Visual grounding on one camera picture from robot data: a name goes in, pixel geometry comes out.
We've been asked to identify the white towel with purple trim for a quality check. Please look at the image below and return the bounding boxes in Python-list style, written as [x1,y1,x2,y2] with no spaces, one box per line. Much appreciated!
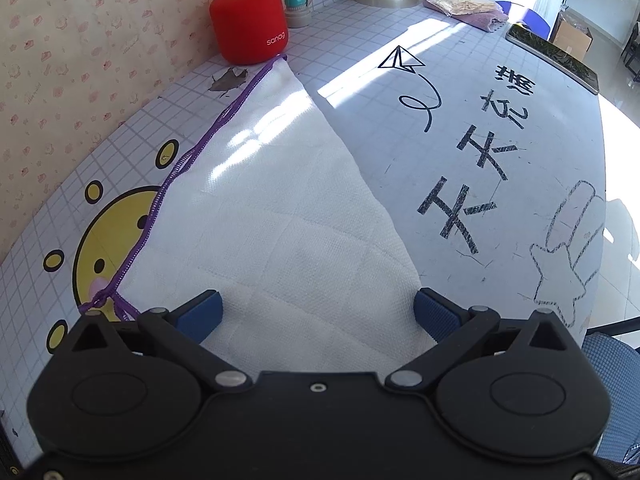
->
[86,58,434,376]

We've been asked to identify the blue patterned seat cushion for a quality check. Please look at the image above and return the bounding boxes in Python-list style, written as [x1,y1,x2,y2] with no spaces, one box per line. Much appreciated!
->
[582,333,640,466]

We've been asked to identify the red cylindrical speaker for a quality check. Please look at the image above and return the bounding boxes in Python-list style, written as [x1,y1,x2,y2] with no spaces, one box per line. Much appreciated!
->
[209,0,288,66]

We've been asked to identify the blue chair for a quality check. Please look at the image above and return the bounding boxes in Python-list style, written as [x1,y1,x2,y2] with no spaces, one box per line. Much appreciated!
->
[497,0,551,40]

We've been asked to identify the cardboard box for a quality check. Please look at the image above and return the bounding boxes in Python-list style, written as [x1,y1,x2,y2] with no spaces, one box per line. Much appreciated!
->
[549,11,593,61]

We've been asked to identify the plastic bag with snacks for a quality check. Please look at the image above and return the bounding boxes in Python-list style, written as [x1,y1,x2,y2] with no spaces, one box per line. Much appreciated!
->
[422,0,509,32]

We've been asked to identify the teal capped small bottle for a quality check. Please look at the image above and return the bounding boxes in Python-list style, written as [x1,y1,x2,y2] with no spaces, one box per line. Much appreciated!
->
[283,0,311,28]

